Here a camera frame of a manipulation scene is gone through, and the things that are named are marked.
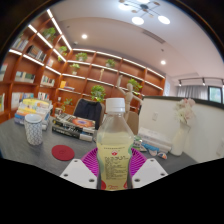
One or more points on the window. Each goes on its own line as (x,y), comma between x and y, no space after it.
(215,94)

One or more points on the black office chair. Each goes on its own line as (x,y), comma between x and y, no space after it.
(86,111)

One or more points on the flat round red coaster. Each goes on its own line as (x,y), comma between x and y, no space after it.
(63,152)

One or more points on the dark book stack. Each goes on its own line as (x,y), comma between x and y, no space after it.
(73,126)

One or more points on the white vase with flowers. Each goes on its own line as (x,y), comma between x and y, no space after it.
(181,140)

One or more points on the ceiling air vent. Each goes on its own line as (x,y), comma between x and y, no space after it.
(154,37)

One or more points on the clear bottle with white cap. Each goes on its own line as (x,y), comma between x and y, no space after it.
(115,146)

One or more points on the grey window curtain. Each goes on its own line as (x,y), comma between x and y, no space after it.
(191,92)

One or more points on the small snack packet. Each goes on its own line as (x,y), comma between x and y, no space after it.
(153,153)
(162,155)

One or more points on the wooden wall shelf unit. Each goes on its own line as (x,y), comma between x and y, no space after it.
(30,66)

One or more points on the white patterned mug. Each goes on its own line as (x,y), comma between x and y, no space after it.
(33,131)

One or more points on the branching ceiling lamp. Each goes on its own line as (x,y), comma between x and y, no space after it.
(137,20)

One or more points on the colourful book stack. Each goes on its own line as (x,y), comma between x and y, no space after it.
(33,110)

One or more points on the green and white box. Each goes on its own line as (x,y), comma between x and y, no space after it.
(137,142)

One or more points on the recessed ceiling spotlight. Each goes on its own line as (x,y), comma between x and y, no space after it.
(163,62)
(84,36)

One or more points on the tan chair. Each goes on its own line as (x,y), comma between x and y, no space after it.
(133,124)

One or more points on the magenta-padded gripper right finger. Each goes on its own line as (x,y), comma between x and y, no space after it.
(150,171)

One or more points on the white wall socket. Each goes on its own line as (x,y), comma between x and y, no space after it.
(155,116)

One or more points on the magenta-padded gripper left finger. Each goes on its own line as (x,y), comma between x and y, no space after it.
(78,171)

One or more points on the white book stack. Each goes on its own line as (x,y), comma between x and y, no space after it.
(155,138)

